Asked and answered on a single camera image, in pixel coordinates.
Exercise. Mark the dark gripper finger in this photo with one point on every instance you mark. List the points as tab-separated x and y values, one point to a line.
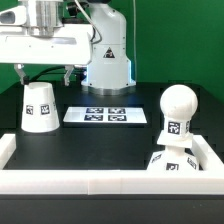
69	69
19	70

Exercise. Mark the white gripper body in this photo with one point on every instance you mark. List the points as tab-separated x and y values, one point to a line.
36	35

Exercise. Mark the white lamp shade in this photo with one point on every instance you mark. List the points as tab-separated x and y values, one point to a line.
39	112

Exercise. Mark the white lamp bulb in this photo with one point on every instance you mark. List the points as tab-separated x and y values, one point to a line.
178	104

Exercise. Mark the white lamp base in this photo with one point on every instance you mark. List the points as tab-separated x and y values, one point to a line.
173	157

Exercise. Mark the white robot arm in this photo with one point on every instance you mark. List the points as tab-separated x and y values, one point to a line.
110	70

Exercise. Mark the white marker tag plate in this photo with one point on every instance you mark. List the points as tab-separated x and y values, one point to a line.
109	115

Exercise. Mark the white U-shaped fence frame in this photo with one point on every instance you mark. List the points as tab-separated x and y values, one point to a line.
209	180

